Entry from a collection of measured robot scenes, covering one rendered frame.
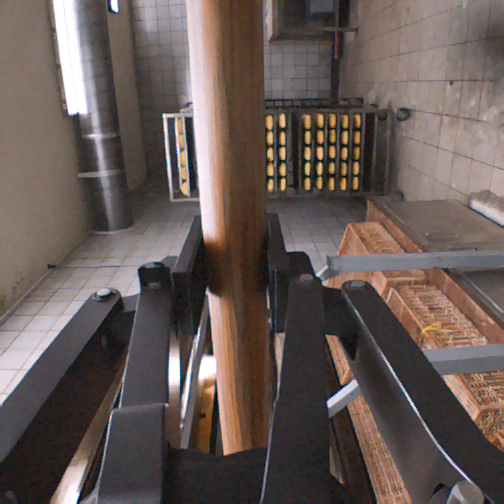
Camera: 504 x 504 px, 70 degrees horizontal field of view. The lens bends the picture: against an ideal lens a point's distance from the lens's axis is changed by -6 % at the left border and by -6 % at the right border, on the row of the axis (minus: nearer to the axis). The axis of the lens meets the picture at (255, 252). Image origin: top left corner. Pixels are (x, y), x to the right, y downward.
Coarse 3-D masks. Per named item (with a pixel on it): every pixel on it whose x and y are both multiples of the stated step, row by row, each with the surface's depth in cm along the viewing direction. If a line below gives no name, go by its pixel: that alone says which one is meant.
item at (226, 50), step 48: (192, 0) 13; (240, 0) 13; (192, 48) 14; (240, 48) 14; (240, 96) 14; (240, 144) 15; (240, 192) 16; (240, 240) 17; (240, 288) 18; (240, 336) 19; (240, 384) 20; (240, 432) 22
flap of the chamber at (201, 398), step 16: (208, 304) 181; (208, 320) 170; (208, 336) 164; (208, 352) 158; (208, 368) 152; (192, 384) 132; (208, 384) 147; (192, 400) 125; (208, 400) 142; (192, 416) 118; (208, 416) 137; (192, 432) 114; (208, 432) 132; (192, 448) 111; (208, 448) 128
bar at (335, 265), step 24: (336, 264) 116; (360, 264) 116; (384, 264) 117; (408, 264) 117; (432, 264) 117; (456, 264) 117; (480, 264) 118; (432, 360) 72; (456, 360) 72; (480, 360) 72; (336, 408) 77
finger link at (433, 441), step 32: (352, 288) 14; (384, 320) 12; (352, 352) 13; (384, 352) 10; (416, 352) 10; (384, 384) 10; (416, 384) 9; (384, 416) 10; (416, 416) 8; (448, 416) 8; (416, 448) 8; (448, 448) 7; (480, 448) 7; (416, 480) 8; (448, 480) 7; (480, 480) 7
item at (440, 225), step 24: (384, 216) 171; (408, 216) 171; (432, 216) 172; (456, 216) 170; (480, 216) 169; (408, 240) 145; (432, 240) 144; (456, 240) 143; (480, 240) 142; (456, 288) 110; (480, 288) 108; (480, 312) 97
